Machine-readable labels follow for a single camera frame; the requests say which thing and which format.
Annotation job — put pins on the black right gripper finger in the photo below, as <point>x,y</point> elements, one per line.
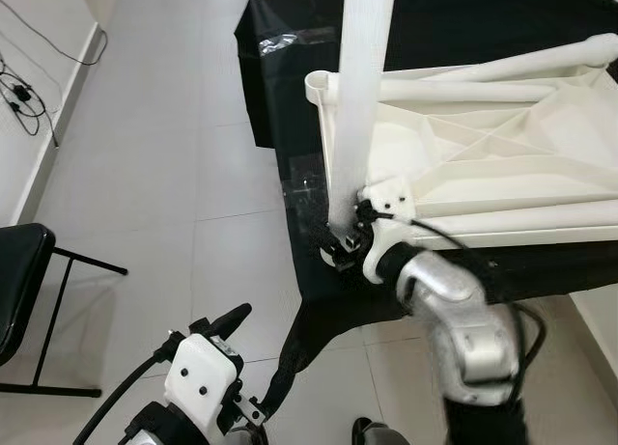
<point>337,254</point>

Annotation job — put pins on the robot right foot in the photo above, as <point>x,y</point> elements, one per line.
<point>381,435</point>

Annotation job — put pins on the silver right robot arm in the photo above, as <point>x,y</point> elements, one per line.
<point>463,319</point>

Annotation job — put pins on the white plastic children table top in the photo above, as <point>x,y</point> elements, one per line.
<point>502,155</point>

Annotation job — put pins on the clear tape patch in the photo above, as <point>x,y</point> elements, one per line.
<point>304,189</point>
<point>280,44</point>

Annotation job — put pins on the black folding chair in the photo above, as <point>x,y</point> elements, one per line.
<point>19,271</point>

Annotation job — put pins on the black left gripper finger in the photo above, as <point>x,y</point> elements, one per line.
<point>278,399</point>
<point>234,321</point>

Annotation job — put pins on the black tablecloth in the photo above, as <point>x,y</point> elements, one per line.
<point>463,20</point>

